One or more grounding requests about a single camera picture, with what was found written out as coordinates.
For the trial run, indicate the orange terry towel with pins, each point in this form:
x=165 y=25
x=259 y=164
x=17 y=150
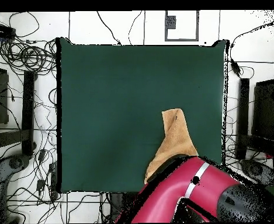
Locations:
x=176 y=140

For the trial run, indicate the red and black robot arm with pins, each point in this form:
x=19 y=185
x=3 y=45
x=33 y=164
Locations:
x=164 y=200

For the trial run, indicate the dark green table cloth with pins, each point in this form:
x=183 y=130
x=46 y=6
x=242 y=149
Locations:
x=99 y=93

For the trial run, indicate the black power adapter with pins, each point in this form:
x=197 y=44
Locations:
x=234 y=67

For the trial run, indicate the black power strip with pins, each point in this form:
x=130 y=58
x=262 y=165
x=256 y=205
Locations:
x=1 y=31

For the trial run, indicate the black floor beam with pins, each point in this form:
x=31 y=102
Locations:
x=243 y=116
x=28 y=112

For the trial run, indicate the small grey floor box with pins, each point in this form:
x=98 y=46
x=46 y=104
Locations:
x=170 y=22

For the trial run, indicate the black stand foot with caster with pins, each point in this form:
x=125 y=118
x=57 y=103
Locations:
x=12 y=163
x=258 y=170

